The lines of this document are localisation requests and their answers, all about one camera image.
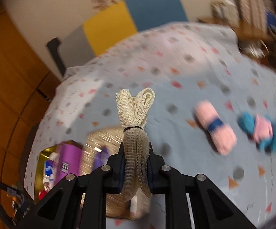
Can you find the red sock bundle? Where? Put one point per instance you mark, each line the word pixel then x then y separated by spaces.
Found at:
pixel 42 194

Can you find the patterned white tablecloth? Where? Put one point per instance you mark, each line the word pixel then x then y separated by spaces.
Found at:
pixel 184 63

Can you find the pink yarn roll blue band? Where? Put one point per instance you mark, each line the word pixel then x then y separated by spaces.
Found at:
pixel 222 135

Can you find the colourful padded headboard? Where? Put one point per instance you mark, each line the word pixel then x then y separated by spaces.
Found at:
pixel 110 26

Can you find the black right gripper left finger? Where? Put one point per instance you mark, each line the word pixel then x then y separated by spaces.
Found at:
pixel 79 201

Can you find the purple box lid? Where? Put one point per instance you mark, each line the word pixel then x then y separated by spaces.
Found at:
pixel 68 160

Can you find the gold metal tin box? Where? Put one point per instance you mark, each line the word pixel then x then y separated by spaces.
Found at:
pixel 45 171

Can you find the white basket with handle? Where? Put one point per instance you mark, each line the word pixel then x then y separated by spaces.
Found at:
pixel 254 48

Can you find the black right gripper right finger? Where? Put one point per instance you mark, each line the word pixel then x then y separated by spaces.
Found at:
pixel 192 201

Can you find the beige mesh cloth bundle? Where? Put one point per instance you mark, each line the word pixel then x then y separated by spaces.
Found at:
pixel 132 112

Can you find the green glass side table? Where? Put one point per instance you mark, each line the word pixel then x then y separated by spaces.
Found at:
pixel 20 205

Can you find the blue plush toy pink shirt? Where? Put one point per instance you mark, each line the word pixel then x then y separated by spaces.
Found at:
pixel 260 129

